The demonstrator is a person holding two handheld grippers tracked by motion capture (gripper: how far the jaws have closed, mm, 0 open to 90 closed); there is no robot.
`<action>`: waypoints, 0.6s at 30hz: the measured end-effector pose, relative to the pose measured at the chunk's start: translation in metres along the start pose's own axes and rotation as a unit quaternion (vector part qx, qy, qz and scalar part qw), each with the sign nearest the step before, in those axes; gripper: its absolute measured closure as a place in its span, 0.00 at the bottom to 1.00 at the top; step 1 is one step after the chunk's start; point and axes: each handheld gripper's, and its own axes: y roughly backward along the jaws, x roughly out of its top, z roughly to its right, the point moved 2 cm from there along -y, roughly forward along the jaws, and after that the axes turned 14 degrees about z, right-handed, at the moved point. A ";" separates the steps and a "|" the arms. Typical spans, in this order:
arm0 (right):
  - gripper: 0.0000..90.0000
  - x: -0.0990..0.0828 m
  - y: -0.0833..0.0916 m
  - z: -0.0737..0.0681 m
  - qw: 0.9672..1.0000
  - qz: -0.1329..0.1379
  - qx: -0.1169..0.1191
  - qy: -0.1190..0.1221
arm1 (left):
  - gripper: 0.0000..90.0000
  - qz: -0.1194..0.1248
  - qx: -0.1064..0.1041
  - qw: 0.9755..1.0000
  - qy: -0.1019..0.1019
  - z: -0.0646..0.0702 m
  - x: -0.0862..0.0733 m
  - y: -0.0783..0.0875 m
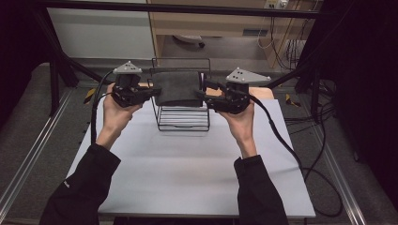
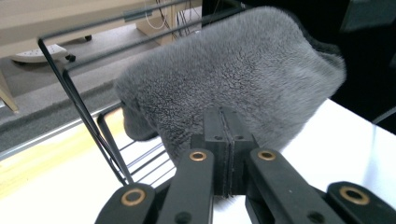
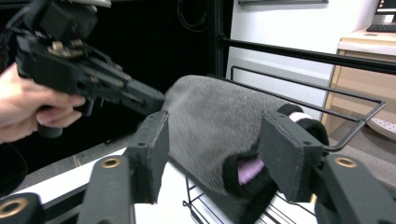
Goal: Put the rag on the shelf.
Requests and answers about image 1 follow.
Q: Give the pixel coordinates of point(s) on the person's right hand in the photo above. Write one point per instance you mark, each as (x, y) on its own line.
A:
(244, 125)

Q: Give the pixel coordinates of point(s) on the black metal frame bar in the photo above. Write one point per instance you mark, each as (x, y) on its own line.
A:
(187, 8)

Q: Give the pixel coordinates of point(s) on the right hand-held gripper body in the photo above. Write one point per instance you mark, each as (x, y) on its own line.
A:
(233, 100)

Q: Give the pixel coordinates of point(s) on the white power strip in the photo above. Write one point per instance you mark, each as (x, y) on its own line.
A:
(276, 3)

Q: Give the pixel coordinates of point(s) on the dark grey cloth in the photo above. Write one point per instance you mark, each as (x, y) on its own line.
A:
(178, 89)

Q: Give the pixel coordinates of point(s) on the aluminium floor rail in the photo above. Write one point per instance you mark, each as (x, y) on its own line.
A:
(31, 156)
(341, 181)

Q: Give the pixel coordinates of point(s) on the light wooden cabinet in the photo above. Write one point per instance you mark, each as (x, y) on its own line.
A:
(212, 25)

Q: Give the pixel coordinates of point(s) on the white chair base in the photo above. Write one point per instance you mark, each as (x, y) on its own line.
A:
(189, 39)

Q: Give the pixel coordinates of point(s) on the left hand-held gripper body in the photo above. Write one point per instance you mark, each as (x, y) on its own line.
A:
(126, 92)

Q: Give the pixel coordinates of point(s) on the black and yellow tape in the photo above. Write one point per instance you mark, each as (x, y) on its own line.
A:
(292, 100)
(89, 95)

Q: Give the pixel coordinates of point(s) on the person's left hand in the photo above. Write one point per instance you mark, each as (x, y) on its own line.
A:
(115, 118)

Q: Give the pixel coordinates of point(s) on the black metal stand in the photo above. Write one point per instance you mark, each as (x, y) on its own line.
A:
(316, 90)
(54, 81)

